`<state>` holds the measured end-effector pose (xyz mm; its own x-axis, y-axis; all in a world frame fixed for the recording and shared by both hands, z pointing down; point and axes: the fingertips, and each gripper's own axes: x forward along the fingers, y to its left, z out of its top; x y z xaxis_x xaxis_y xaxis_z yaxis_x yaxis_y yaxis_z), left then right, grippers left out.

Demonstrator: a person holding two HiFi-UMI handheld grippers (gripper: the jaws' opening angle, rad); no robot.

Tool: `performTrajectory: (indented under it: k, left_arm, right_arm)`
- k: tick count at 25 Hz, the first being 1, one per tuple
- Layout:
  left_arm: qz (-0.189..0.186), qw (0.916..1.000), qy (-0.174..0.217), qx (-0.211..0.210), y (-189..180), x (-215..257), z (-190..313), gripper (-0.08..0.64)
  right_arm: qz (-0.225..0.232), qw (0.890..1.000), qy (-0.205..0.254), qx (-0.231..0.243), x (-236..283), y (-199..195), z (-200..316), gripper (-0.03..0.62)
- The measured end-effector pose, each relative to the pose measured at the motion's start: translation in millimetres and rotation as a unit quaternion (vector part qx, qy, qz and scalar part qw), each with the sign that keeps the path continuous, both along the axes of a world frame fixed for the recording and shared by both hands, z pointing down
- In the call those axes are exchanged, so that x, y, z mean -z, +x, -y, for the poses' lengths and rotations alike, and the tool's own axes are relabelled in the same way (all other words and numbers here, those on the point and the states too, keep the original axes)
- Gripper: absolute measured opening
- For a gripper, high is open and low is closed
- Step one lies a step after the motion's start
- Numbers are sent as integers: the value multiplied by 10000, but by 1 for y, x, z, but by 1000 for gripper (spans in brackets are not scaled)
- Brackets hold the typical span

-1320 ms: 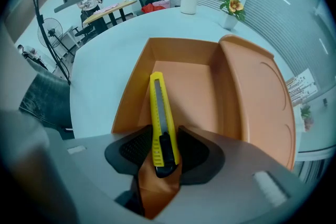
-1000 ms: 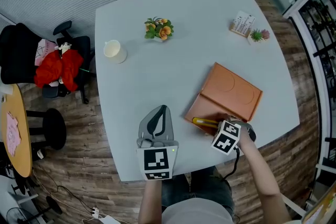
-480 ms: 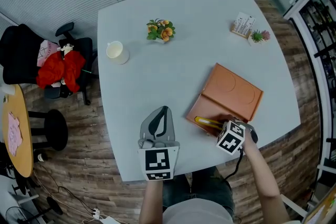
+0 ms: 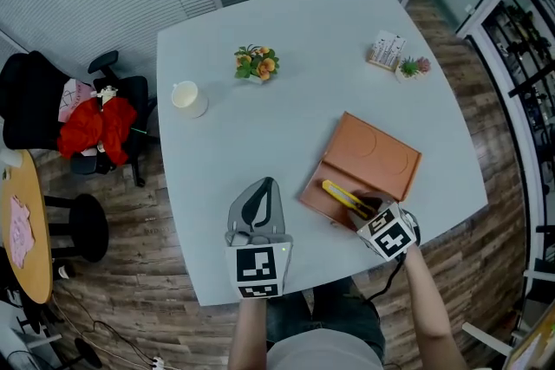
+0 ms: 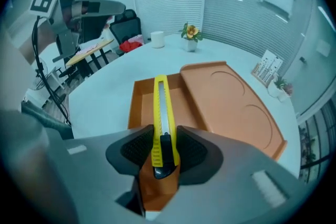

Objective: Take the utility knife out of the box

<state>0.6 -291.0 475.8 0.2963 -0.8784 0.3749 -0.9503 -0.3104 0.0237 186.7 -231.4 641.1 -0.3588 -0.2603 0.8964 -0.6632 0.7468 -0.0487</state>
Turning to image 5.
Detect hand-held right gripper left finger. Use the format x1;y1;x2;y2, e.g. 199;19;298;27
47;124;155;224

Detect white door sign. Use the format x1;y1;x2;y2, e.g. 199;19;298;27
316;39;332;57

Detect small green succulent pot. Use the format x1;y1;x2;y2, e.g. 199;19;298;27
267;76;288;99

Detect red cloth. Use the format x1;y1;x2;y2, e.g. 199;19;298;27
119;39;144;53

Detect person's grey jeans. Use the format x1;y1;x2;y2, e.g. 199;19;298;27
21;101;74;140

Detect small pink succulent pot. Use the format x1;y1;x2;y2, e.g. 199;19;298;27
282;82;293;102

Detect frosted glass door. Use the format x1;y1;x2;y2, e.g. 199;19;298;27
285;0;336;116

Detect potted orange flower plant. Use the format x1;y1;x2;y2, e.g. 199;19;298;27
181;22;203;52

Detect cream white cup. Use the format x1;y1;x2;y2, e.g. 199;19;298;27
151;31;165;49

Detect yellow utility knife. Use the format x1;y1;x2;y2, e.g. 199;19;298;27
151;74;181;180

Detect round wooden table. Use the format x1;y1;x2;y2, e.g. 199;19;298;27
65;38;116;79

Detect orange wooden drawer box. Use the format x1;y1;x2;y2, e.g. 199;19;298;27
128;61;287;212

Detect person's left forearm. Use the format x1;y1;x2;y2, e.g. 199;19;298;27
19;25;57;65

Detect pink notebook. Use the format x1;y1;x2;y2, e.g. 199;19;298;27
78;44;102;52

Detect white floor fan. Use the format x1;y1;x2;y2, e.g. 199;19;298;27
33;62;49;91

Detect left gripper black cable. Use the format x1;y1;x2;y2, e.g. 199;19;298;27
31;16;72;126

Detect black office chair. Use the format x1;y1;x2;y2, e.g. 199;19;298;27
109;9;144;55

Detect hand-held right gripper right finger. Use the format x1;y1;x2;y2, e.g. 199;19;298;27
145;125;317;224

